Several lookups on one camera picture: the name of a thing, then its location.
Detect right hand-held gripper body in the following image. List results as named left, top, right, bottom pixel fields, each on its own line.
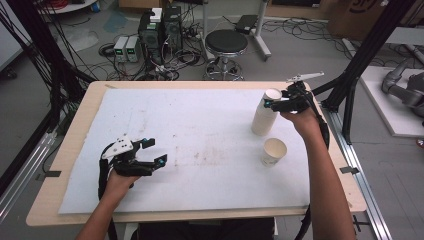
left=278, top=71, right=325, bottom=115

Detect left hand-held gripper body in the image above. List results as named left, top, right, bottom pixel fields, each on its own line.
left=100, top=134, right=156, bottom=178

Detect printed paper cup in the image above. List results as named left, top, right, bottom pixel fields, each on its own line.
left=260, top=137, right=288, bottom=168
left=259, top=87, right=284, bottom=114

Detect stack of white cups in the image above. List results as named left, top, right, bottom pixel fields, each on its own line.
left=250, top=108, right=279, bottom=137

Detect person's right hand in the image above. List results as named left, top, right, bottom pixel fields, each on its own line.
left=279, top=106, right=323, bottom=142

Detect person's left hand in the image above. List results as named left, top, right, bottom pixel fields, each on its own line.
left=105, top=169, right=142, bottom=204

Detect white table mat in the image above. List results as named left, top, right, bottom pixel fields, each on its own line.
left=58, top=87, right=316, bottom=215

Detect white stand leg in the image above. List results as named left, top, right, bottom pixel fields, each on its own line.
left=200, top=0, right=214, bottom=63
left=253, top=0, right=273, bottom=62

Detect black tape piece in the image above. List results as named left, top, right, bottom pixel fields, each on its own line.
left=339, top=165, right=360, bottom=175
left=35, top=170, right=63, bottom=182

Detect black round stool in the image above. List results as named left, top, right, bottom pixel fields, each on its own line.
left=203, top=29, right=250, bottom=82

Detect person's dark clothing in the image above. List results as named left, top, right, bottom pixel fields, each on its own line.
left=131, top=218, right=278, bottom=240

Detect black flat device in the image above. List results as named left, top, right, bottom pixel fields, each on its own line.
left=234, top=14, right=259, bottom=35

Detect white platform board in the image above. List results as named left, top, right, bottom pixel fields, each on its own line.
left=359, top=65, right=424, bottom=138

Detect grey power supply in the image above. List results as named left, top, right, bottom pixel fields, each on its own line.
left=125, top=35, right=141, bottom=63
left=113, top=35, right=129, bottom=63

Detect cardboard box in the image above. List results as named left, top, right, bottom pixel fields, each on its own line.
left=328, top=0, right=406, bottom=42

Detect black computer tower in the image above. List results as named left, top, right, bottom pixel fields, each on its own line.
left=137, top=9, right=164, bottom=66
left=162, top=5, right=184, bottom=54

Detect white box on tower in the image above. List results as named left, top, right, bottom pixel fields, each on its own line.
left=149, top=7, right=163, bottom=24

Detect grey desk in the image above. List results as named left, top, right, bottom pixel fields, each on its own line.
left=386, top=26, right=424, bottom=46

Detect white round table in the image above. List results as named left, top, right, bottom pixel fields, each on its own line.
left=36, top=0, right=98, bottom=15

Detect white panel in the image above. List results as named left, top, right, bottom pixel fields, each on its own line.
left=0, top=0, right=33, bottom=73

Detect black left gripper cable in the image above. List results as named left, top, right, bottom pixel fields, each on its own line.
left=97, top=143, right=118, bottom=240

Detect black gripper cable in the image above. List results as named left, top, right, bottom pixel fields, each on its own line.
left=97, top=143, right=118, bottom=240
left=293, top=89, right=331, bottom=240

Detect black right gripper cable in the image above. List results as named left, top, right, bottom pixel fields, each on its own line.
left=293, top=89, right=331, bottom=240

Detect black floor cables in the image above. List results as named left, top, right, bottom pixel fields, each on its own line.
left=263, top=18, right=354, bottom=58

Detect tangle of floor cables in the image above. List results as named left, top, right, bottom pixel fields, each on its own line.
left=98, top=41, right=208, bottom=82

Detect aluminium rail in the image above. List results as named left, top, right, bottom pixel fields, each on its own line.
left=0, top=131, right=58, bottom=223
left=321, top=103, right=394, bottom=240

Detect black metal frame with cables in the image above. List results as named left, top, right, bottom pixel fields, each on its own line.
left=6, top=0, right=96, bottom=134

